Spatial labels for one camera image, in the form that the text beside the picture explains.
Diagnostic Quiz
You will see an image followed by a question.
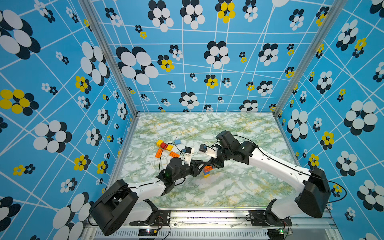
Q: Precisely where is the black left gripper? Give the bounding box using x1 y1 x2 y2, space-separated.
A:
173 159 207 183

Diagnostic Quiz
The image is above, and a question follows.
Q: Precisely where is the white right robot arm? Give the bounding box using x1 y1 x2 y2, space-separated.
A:
199 131 331 226

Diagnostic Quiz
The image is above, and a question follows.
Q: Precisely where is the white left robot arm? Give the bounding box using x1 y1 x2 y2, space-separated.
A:
90 157 211 236

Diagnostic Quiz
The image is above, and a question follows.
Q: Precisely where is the orange long lego plate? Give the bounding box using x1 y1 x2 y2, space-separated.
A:
169 152 180 158

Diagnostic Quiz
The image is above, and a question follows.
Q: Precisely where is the red square lego brick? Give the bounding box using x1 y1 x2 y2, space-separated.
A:
160 143 168 149

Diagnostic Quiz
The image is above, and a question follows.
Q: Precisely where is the orange lego brick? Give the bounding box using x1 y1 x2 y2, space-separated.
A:
155 149 164 159

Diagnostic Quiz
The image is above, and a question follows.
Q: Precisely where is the yellow square lego brick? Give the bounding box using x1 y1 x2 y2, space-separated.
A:
156 140 164 148

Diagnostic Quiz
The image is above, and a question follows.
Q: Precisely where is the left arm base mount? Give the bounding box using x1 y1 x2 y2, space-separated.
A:
129 210 171 227

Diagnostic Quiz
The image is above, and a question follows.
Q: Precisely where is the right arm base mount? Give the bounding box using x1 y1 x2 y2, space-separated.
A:
246 210 293 227

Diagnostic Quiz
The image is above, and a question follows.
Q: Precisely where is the aluminium front rail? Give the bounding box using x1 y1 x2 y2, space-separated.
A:
82 207 342 240

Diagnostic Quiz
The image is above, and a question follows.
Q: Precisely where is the left aluminium corner post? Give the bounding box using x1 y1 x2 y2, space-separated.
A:
79 0 138 119

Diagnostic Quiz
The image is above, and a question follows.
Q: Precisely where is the aluminium corner post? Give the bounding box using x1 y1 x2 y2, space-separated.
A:
79 0 138 119
273 0 348 119

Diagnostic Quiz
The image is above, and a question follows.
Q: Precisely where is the right aluminium corner post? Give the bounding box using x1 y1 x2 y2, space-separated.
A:
273 0 348 119

